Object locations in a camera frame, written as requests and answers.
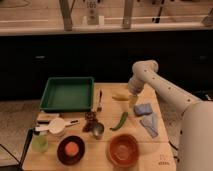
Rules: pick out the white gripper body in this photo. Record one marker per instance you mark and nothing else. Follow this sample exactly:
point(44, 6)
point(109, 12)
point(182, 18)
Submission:
point(135, 85)

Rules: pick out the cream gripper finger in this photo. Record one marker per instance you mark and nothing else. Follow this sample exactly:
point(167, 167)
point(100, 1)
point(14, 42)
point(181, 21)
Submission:
point(132, 100)

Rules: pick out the yellow banana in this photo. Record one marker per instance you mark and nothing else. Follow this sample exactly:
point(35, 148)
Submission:
point(120, 97)

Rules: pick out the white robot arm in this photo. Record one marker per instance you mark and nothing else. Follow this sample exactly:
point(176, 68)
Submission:
point(195, 150)

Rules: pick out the red bowl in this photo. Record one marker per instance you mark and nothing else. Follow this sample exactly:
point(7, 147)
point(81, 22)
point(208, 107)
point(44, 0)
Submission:
point(123, 151)

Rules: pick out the black bowl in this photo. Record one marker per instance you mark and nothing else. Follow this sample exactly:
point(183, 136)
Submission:
point(70, 160)

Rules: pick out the blue sponge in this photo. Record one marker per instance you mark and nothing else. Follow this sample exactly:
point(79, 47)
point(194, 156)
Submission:
point(143, 109)

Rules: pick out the green chili pepper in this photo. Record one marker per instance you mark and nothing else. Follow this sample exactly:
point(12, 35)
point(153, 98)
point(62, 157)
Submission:
point(121, 122)

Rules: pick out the blue cloth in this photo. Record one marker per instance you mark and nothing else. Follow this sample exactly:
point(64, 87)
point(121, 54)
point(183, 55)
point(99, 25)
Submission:
point(150, 123)

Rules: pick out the brown grape bunch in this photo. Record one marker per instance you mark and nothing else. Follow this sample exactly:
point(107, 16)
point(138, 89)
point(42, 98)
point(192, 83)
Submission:
point(90, 118)

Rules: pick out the small metal cup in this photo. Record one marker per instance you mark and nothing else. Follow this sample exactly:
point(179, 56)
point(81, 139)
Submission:
point(98, 130)

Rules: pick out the green plastic tray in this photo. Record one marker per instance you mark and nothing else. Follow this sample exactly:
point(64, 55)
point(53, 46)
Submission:
point(68, 94)

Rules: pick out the orange fruit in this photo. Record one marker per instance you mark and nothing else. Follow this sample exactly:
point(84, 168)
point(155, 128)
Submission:
point(71, 149)

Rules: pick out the white measuring scoop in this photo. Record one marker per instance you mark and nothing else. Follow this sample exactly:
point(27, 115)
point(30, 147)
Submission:
point(56, 126)

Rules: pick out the green cup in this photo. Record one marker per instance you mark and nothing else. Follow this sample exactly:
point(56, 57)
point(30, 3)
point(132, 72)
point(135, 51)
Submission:
point(39, 143)

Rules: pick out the fork with dark handle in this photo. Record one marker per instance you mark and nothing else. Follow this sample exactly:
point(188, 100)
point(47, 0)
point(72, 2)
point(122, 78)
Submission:
point(99, 108)

